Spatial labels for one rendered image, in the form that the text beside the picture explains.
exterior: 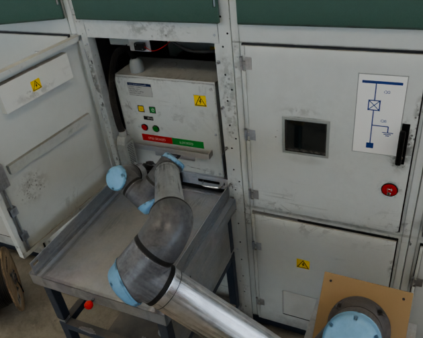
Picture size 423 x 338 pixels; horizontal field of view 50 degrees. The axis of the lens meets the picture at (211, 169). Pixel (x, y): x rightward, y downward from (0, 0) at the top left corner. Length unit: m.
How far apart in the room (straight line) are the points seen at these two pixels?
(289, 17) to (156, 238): 0.87
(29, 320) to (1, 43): 1.59
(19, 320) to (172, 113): 1.65
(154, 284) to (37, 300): 2.03
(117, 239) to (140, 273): 0.88
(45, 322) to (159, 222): 1.94
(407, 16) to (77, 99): 1.35
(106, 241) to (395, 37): 1.34
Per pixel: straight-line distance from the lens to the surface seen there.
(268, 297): 2.45
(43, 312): 3.03
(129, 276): 1.12
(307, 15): 1.57
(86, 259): 1.95
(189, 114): 1.98
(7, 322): 3.08
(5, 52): 2.39
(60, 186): 2.13
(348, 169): 1.80
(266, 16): 1.61
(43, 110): 1.99
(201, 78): 1.92
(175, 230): 1.10
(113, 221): 2.08
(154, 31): 1.84
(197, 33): 1.76
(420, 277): 2.11
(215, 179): 2.09
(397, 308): 1.58
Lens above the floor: 2.13
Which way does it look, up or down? 34 degrees down
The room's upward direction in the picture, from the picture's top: 7 degrees counter-clockwise
